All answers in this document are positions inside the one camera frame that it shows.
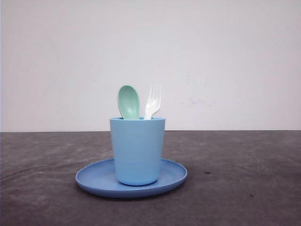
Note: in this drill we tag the white plastic fork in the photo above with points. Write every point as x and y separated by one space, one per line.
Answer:
153 104

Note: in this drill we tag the mint green plastic spoon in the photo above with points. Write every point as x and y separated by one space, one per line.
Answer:
128 103

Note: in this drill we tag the light blue plastic cup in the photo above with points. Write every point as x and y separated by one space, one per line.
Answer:
137 149

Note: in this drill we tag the blue plastic plate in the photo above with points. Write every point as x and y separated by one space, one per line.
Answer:
99 179

